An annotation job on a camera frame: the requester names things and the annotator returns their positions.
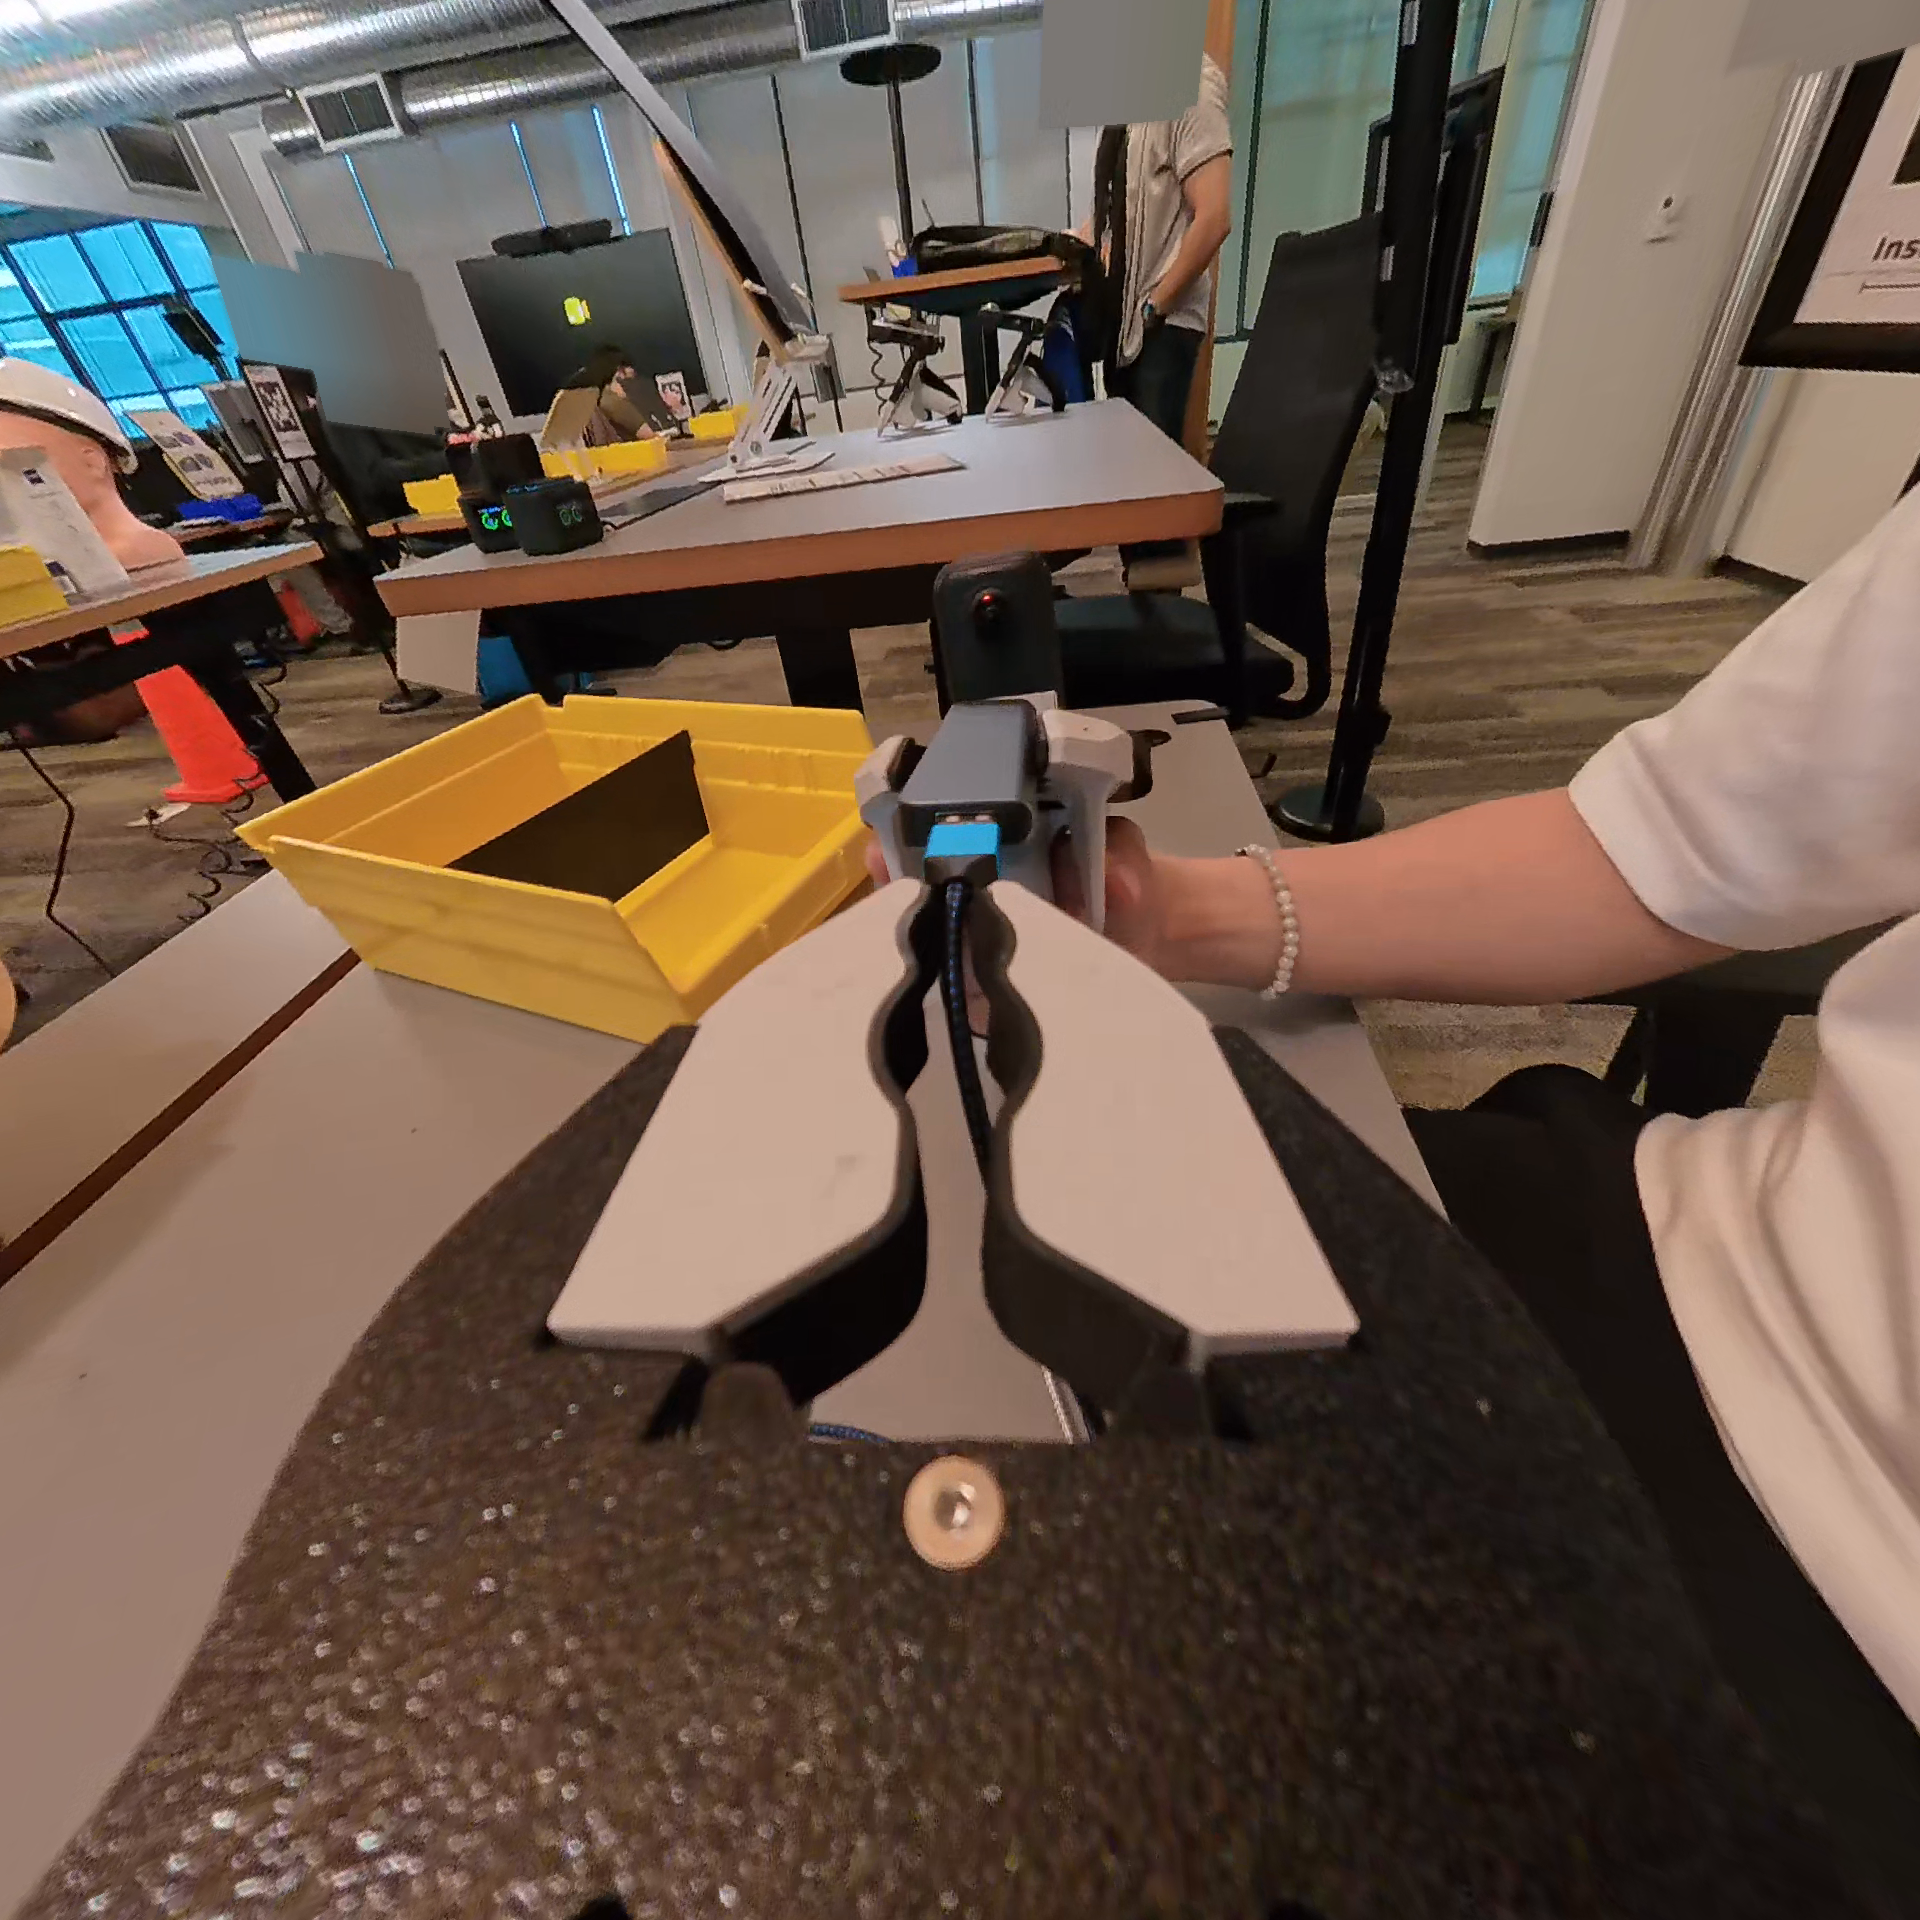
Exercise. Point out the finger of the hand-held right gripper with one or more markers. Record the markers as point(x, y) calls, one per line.
point(1081, 780)
point(884, 796)

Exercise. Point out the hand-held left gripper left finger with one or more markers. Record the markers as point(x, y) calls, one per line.
point(749, 1170)

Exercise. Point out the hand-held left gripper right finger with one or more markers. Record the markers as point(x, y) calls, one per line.
point(1171, 1183)

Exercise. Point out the grey usb hub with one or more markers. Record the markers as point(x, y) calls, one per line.
point(968, 758)

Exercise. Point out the yellow plastic bin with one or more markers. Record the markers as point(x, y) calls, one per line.
point(28, 584)
point(434, 496)
point(449, 916)

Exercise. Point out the person's right forearm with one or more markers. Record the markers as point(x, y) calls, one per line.
point(1501, 901)

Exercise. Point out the person's right hand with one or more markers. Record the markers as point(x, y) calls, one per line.
point(1185, 916)

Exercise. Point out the wood edged office desk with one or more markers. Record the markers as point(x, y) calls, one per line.
point(975, 496)

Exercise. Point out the black bin divider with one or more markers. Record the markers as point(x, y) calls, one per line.
point(601, 833)

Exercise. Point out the black mesh office chair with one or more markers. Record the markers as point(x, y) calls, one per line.
point(1289, 450)

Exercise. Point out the wooden document stand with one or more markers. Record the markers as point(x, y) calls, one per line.
point(749, 284)

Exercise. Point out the black device green lights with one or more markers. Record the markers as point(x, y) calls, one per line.
point(547, 518)

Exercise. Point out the black tripod stand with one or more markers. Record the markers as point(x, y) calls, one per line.
point(1404, 376)

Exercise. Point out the black monitor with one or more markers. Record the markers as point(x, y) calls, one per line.
point(584, 314)

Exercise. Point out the orange traffic cone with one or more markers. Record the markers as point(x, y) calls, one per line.
point(197, 736)

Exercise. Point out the black white printed tag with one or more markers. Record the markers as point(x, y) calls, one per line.
point(281, 413)

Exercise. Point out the white vent grille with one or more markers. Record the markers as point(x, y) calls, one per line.
point(351, 111)

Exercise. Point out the mannequin head white helmet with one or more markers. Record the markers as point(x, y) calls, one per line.
point(75, 450)

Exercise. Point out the large grid window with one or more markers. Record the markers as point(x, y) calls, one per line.
point(105, 301)

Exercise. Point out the silver ventilation duct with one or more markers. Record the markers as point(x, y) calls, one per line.
point(449, 53)

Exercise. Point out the black framed wall sign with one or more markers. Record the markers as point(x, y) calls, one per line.
point(1861, 208)

